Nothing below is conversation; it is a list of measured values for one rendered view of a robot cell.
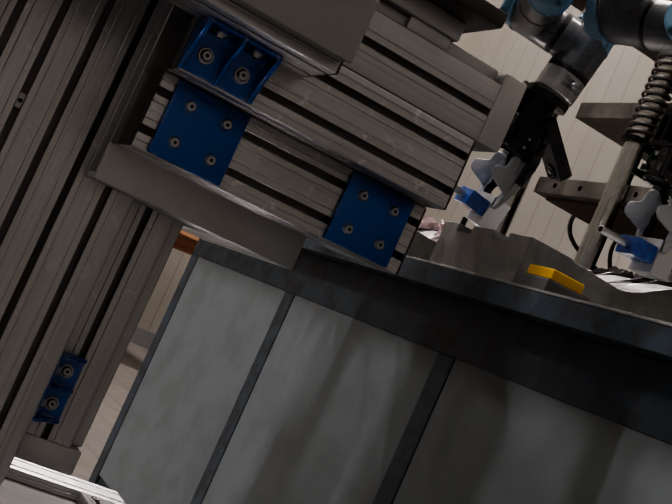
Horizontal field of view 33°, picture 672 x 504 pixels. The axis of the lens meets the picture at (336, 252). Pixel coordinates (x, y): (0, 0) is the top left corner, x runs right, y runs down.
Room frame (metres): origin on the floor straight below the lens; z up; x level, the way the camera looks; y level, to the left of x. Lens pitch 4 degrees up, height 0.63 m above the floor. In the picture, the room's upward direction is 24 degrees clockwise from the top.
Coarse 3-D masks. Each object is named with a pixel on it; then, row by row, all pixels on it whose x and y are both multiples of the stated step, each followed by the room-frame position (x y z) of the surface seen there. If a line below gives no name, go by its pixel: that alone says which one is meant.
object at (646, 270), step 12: (600, 228) 1.65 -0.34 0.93; (624, 240) 1.66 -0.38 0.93; (636, 240) 1.65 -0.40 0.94; (648, 240) 1.69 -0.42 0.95; (660, 240) 1.67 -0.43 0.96; (624, 252) 1.67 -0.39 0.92; (636, 252) 1.65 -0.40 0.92; (648, 252) 1.66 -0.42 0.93; (660, 252) 1.66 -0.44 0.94; (636, 264) 1.69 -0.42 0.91; (648, 264) 1.67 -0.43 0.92; (660, 264) 1.67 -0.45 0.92; (648, 276) 1.70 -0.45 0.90; (660, 276) 1.67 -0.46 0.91
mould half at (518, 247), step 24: (456, 240) 1.90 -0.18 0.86; (480, 240) 1.84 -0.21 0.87; (528, 240) 1.72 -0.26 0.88; (456, 264) 1.87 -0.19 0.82; (480, 264) 1.81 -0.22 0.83; (504, 264) 1.75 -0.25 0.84; (528, 264) 1.73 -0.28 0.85; (552, 264) 1.74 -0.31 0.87; (576, 264) 1.76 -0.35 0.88; (600, 288) 1.79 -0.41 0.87; (624, 288) 1.85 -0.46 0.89; (648, 288) 1.85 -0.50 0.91; (648, 312) 1.83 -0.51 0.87
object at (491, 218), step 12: (456, 192) 1.87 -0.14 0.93; (468, 192) 1.87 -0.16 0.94; (468, 204) 1.86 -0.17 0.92; (480, 204) 1.87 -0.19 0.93; (492, 204) 1.87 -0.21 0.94; (504, 204) 1.88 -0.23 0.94; (468, 216) 1.91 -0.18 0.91; (480, 216) 1.88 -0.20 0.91; (492, 216) 1.88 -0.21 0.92; (504, 216) 1.89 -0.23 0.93; (492, 228) 1.89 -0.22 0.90
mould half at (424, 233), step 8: (416, 232) 1.97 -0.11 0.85; (424, 232) 2.18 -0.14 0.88; (432, 232) 2.18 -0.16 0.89; (416, 240) 1.98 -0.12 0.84; (424, 240) 1.99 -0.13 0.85; (432, 240) 2.00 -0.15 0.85; (416, 248) 1.98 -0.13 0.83; (424, 248) 2.00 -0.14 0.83; (432, 248) 2.01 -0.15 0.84; (416, 256) 1.99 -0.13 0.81; (424, 256) 2.00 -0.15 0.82
